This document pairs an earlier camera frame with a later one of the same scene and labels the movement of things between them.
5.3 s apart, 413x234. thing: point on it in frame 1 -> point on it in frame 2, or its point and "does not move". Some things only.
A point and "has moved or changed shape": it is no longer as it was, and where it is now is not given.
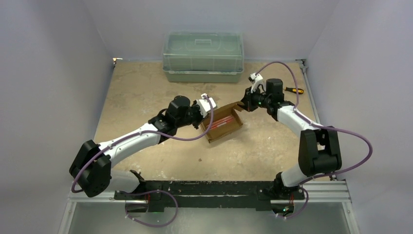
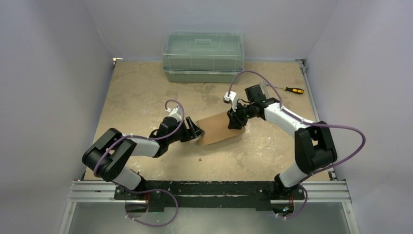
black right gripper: (246, 99) -> (234, 117)
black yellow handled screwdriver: (300, 91) does not move
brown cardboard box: (225, 119) has moved or changed shape
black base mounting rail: (208, 194) does not move
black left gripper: (194, 106) -> (192, 132)
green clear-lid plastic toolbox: (200, 57) does not move
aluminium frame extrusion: (319, 192) does not move
